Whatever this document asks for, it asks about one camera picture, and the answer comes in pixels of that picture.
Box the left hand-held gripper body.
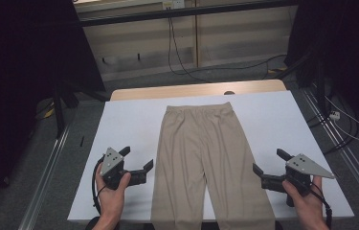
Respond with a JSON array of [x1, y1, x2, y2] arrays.
[[100, 147, 147, 191]]

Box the white wall socket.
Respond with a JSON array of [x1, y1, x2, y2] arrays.
[[162, 0, 186, 10]]

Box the light wooden cabinet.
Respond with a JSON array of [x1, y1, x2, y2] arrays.
[[73, 0, 298, 82]]

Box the person's left hand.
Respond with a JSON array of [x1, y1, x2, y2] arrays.
[[95, 162, 132, 223]]

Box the black horizontal beam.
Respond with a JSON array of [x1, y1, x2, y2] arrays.
[[79, 0, 300, 28]]

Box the black floor cables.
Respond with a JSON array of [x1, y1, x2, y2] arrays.
[[305, 108, 359, 156]]

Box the person's right hand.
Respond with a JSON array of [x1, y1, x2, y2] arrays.
[[281, 175, 325, 224]]

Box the thin black hanging cable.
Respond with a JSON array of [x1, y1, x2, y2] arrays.
[[167, 17, 288, 83]]

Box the hand-held gripper black cable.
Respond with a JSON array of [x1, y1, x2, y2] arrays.
[[309, 181, 333, 230], [91, 157, 105, 216]]

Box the black metal stand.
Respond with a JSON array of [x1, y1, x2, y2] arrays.
[[276, 51, 328, 116], [52, 80, 108, 139]]

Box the beige pants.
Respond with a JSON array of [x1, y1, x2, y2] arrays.
[[150, 102, 277, 230]]

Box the black curtain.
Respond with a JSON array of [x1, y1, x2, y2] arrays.
[[283, 0, 359, 128], [0, 0, 106, 224]]

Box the aluminium floor rail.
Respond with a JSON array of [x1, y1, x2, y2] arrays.
[[18, 126, 71, 230], [301, 87, 359, 209]]

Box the right hand-held gripper black cable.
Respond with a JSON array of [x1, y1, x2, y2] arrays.
[[309, 181, 333, 230]]

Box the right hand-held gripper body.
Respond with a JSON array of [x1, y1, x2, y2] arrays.
[[260, 152, 336, 196]]

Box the white table board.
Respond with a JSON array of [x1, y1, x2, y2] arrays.
[[67, 90, 355, 223]]

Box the yellow floor tape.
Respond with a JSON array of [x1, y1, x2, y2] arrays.
[[36, 102, 56, 120], [267, 66, 287, 75]]

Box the white floor cable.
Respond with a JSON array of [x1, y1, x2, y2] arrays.
[[324, 95, 359, 143]]

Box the left hand-held gripper black cable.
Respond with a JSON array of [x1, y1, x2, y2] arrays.
[[91, 157, 105, 216]]

